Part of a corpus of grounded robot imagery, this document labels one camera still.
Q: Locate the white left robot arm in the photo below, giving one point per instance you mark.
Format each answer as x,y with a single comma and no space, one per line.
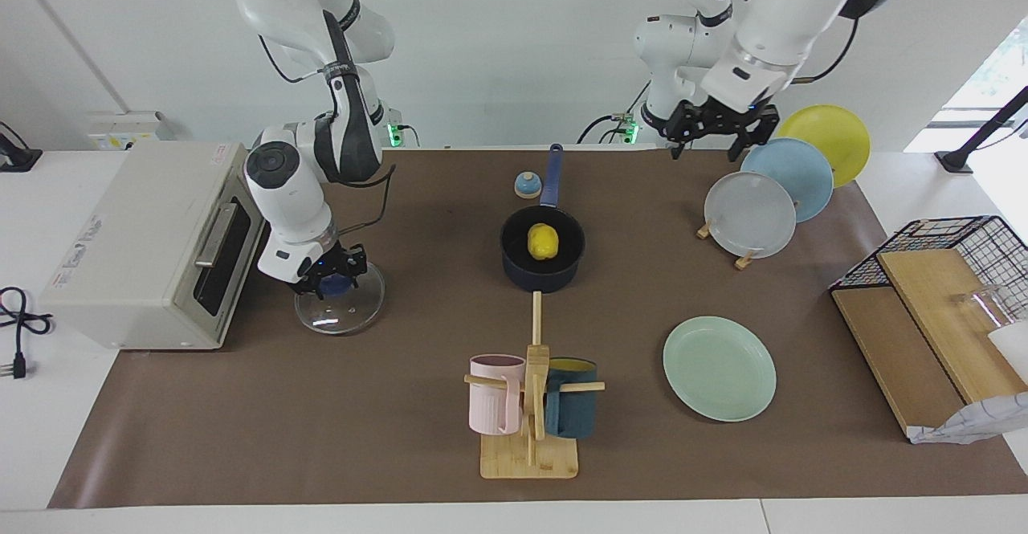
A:
771,28

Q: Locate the dark teal mug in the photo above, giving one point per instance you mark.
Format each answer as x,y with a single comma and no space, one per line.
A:
574,413

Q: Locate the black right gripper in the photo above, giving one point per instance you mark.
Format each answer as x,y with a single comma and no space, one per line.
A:
341,262

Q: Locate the grey plate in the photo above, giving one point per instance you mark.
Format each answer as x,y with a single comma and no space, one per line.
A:
751,214

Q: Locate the black clamp foot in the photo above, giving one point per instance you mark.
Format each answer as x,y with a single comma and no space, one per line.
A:
16,156

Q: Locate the green lit base connector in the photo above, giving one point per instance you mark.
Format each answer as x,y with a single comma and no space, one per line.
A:
626,128
395,134

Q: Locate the yellow potato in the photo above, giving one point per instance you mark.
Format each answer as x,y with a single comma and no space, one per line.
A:
543,242

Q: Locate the wooden mug tree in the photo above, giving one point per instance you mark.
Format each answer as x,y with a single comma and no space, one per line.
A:
530,462

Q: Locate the glass lid with blue knob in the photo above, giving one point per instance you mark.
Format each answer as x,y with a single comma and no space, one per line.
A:
353,317

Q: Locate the beige toaster oven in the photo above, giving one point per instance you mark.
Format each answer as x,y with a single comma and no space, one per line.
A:
136,261

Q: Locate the light wooden shelf board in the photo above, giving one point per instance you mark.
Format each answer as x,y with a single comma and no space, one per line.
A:
940,317

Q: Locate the light blue plate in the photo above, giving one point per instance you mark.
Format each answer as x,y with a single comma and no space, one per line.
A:
803,181

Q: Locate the pink mug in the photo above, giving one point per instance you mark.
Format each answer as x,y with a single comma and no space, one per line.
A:
494,405

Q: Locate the yellow plate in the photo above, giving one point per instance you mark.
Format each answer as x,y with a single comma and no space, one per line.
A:
835,136

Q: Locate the white wall power box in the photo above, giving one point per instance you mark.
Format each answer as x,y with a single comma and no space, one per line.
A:
128,128

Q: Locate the pale green plate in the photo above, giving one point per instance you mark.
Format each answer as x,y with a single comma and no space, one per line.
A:
719,369

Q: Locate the wooden plate rack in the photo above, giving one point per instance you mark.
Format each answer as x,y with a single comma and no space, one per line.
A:
745,261

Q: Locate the brown table mat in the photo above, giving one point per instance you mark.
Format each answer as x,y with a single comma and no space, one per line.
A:
321,405

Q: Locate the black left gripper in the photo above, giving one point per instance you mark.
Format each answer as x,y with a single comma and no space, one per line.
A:
723,116

